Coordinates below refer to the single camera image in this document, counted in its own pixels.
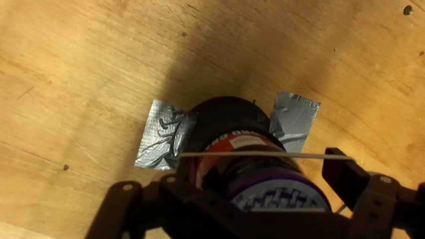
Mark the grey duct tape strip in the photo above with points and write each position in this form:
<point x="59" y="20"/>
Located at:
<point x="295" y="116"/>
<point x="159" y="132"/>

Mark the brown cup with orange label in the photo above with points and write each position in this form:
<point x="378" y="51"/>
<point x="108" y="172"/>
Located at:
<point x="225" y="119"/>

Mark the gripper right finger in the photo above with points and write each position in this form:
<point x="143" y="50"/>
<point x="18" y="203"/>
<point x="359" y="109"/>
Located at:
<point x="345" y="179"/>

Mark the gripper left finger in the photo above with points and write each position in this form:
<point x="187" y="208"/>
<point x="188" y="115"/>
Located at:
<point x="126" y="205"/>

